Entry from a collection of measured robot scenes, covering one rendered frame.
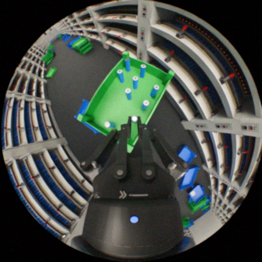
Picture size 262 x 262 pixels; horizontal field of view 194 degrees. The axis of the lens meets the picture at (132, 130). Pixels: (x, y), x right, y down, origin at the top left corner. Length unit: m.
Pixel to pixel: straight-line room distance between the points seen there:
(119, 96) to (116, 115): 0.07
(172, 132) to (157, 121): 0.19
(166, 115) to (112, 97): 0.56
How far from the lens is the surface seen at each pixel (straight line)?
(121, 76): 0.29
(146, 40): 0.60
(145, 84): 0.33
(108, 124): 0.23
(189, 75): 0.57
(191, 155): 0.98
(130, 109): 0.28
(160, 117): 0.73
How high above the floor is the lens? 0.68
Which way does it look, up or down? 87 degrees down
